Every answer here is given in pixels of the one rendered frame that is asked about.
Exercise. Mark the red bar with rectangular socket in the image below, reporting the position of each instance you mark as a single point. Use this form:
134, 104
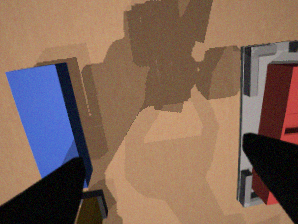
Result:
279, 114

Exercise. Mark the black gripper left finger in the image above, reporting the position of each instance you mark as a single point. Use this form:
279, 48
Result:
55, 199

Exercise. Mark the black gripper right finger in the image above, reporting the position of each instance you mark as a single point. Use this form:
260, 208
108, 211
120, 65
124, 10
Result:
276, 163

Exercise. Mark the yellow rectangular block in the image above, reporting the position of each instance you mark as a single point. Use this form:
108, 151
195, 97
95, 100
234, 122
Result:
90, 212

